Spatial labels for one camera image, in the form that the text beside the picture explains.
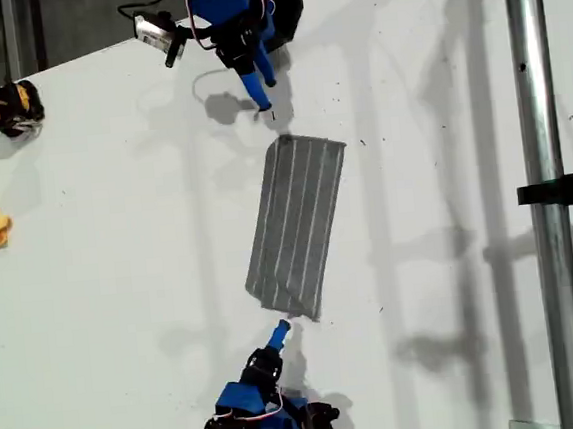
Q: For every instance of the grey white-striped towel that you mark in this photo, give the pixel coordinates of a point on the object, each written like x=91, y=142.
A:
x=297, y=223

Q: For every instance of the yellow black power drill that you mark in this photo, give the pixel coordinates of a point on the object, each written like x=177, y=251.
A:
x=11, y=105

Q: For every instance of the black clamp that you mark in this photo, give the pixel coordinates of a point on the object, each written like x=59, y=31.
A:
x=565, y=189

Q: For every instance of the steel post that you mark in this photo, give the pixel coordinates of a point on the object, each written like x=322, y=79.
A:
x=537, y=102

